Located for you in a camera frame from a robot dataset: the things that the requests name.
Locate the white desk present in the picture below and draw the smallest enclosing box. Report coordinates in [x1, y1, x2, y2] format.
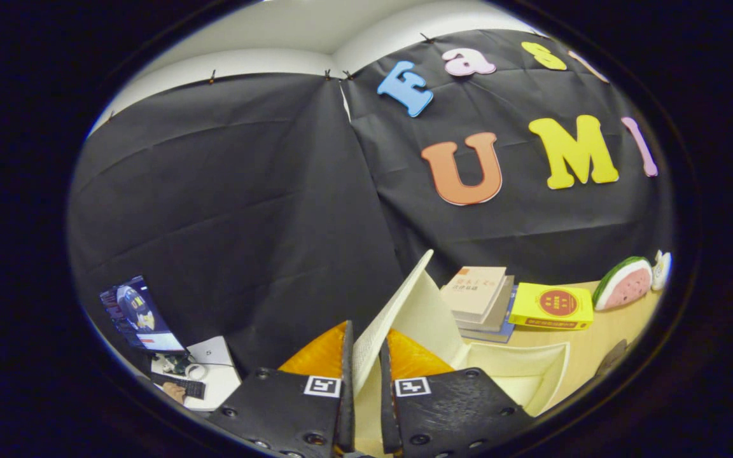
[150, 336, 243, 412]

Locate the computer monitor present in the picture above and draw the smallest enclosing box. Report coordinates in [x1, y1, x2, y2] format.
[99, 275, 187, 354]

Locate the black keyboard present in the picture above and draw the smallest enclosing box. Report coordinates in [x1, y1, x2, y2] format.
[150, 372, 207, 400]

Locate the grey book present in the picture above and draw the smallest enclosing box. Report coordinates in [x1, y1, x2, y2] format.
[456, 275, 515, 333]

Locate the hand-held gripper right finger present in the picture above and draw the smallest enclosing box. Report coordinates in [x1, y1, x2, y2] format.
[378, 329, 534, 458]

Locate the watermelon slice plush toy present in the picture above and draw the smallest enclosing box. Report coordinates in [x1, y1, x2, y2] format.
[592, 256, 653, 311]

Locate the brown fuzzy shoe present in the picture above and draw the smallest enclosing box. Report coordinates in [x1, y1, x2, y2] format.
[594, 339, 628, 380]

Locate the blue book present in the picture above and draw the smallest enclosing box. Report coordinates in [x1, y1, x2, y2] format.
[459, 286, 517, 344]

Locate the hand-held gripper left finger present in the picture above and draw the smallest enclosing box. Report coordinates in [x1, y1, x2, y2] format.
[206, 320, 356, 458]

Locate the white plush toy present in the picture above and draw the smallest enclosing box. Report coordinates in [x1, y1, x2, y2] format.
[652, 250, 673, 291]

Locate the black backdrop cloth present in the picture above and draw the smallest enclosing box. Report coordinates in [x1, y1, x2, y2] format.
[67, 29, 676, 376]

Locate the yellow book with red label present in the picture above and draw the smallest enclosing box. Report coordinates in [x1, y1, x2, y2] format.
[508, 283, 594, 330]

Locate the cream plastic storage box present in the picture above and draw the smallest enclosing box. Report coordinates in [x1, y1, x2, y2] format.
[351, 249, 571, 458]

